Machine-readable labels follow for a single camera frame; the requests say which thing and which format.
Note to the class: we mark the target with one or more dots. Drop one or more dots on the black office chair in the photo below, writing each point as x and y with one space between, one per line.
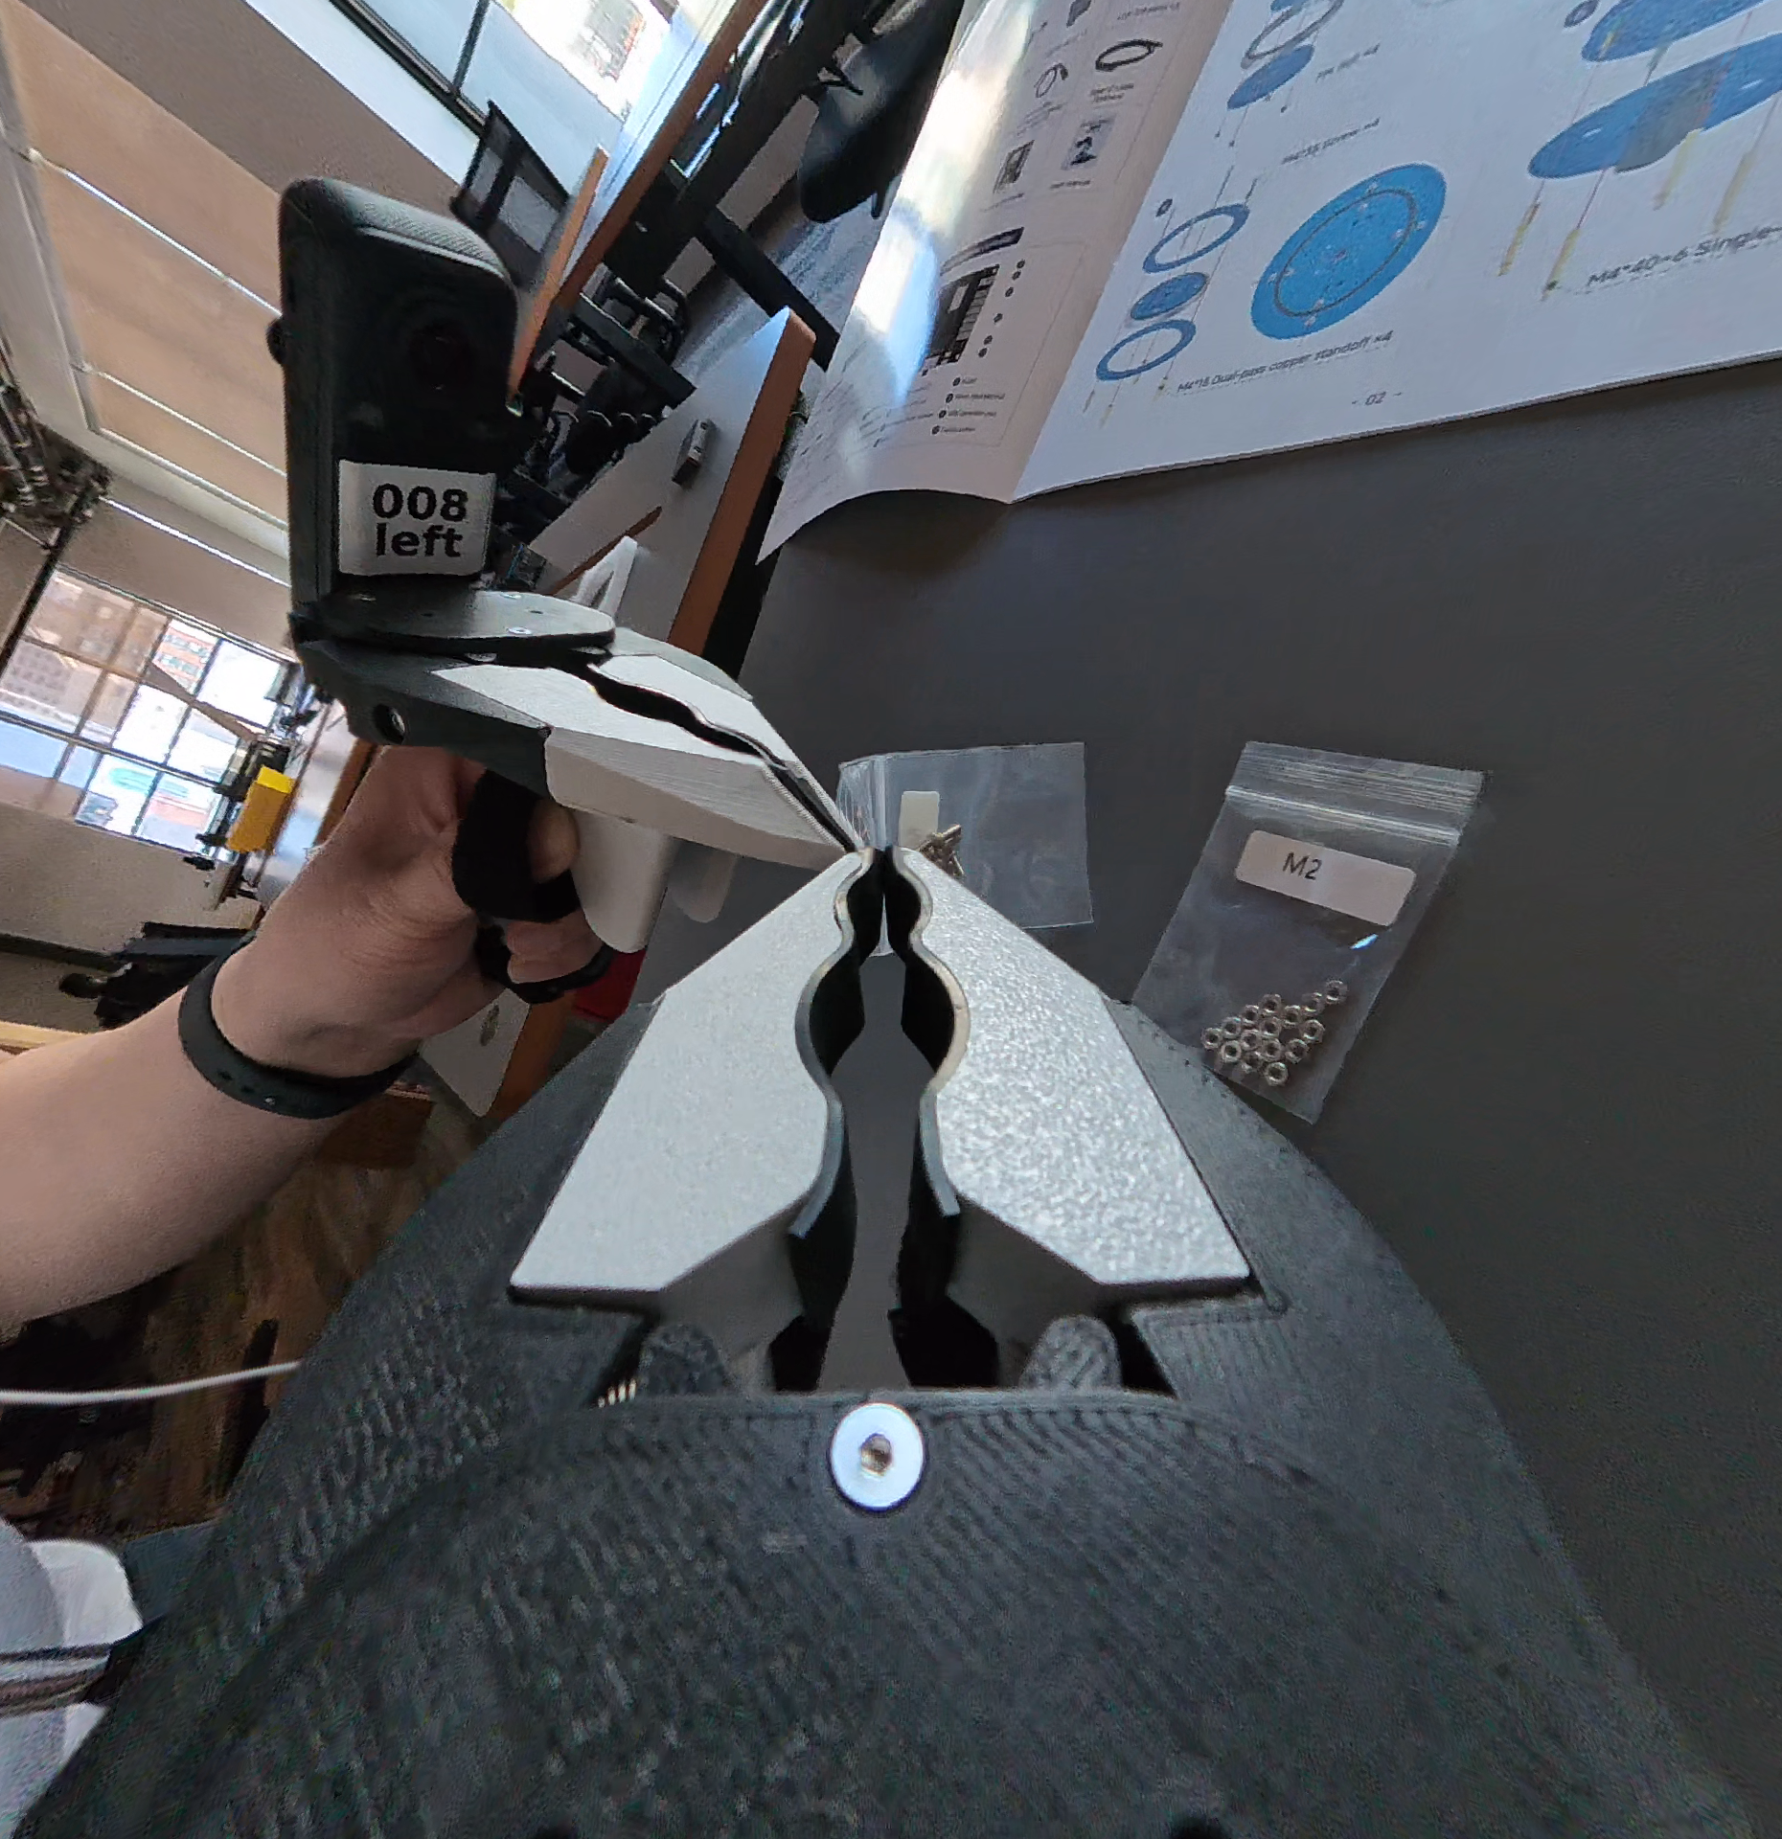
864 114

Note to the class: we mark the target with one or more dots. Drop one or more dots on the clear bag of black screws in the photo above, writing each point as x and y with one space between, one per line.
1004 835

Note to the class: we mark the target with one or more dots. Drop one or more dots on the black monitor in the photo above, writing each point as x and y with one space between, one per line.
510 180

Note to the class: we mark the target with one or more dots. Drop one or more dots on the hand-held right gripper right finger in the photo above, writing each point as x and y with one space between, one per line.
1076 1151

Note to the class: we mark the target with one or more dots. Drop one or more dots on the white foam square with hole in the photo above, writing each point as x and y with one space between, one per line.
601 574

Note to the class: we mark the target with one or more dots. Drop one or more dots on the clear bag of silver nuts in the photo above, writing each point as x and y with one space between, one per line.
1292 932

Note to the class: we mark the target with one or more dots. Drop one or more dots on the paper assembly manual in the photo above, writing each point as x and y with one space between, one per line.
1408 402

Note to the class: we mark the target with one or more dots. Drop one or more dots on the black wristband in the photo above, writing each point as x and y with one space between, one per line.
259 1068

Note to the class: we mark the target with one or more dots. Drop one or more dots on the person's left forearm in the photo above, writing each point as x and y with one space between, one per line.
116 1151

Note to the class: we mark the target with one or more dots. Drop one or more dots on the person's left hand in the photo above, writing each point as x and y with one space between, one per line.
362 932

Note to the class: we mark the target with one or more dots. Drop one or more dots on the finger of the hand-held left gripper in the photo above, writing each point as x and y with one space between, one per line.
660 783
719 709

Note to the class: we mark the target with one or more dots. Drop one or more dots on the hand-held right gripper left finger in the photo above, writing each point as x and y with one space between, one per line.
689 1151

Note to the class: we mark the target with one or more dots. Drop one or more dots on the large window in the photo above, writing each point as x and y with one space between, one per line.
547 43

